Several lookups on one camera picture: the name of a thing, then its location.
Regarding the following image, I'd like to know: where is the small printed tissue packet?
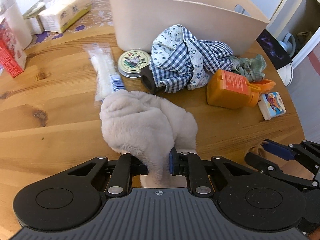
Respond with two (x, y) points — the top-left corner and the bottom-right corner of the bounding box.
(257, 92), (287, 121)

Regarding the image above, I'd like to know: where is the pink plush cloth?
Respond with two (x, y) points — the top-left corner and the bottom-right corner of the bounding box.
(99, 90), (198, 188)

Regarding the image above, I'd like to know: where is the white thermos bottle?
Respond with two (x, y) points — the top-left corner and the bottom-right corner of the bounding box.
(0, 0), (33, 50)

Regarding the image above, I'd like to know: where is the black stool purple print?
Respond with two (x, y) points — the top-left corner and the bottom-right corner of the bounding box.
(255, 29), (293, 71)

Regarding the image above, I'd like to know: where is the beige plastic storage basket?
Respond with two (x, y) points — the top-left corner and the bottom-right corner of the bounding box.
(108, 0), (270, 57)

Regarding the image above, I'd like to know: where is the green white tissue box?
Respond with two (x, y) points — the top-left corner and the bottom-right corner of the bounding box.
(22, 0), (47, 35)

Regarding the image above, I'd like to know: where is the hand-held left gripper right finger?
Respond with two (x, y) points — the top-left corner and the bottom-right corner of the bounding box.
(169, 148), (255, 197)

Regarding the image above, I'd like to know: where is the round printed tin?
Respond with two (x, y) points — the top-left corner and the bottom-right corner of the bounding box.
(117, 50), (152, 80)

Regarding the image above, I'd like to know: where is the red carton box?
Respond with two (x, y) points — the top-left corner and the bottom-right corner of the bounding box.
(0, 17), (27, 78)

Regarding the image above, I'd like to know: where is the green scrunchie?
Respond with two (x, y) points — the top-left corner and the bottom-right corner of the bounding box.
(230, 54), (267, 82)

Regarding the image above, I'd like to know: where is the orange plush scrunchie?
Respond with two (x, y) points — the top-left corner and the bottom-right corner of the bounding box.
(251, 78), (276, 98)

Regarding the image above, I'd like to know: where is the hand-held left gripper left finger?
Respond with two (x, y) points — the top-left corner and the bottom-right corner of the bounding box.
(64, 154), (149, 197)

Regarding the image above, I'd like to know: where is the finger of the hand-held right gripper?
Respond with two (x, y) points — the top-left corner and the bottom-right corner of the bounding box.
(244, 152), (315, 189)
(265, 139), (320, 178)

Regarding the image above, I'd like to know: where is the light blue plastic object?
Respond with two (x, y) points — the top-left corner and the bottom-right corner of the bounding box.
(279, 32), (299, 55)

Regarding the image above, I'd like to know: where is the orange plastic bottle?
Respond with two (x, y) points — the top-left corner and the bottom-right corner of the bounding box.
(206, 69), (262, 110)

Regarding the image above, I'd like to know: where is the white bucket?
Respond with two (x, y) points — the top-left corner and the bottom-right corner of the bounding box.
(277, 62), (295, 87)

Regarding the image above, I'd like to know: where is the blue checked floral cloth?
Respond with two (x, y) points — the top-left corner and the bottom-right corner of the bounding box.
(149, 24), (234, 93)

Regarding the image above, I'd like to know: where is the wooden desktop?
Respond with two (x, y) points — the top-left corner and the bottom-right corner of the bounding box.
(0, 0), (307, 188)

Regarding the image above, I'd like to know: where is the yellow white tissue pack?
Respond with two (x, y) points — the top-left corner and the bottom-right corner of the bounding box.
(38, 0), (92, 33)

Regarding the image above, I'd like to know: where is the clear plastic wrapped packet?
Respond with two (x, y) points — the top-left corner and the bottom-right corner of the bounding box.
(82, 42), (125, 103)

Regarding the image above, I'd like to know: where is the purple floral table mat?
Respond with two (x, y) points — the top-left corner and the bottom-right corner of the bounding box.
(27, 0), (117, 45)

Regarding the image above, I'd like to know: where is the cream shelf unit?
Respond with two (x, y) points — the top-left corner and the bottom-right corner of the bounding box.
(269, 0), (320, 68)

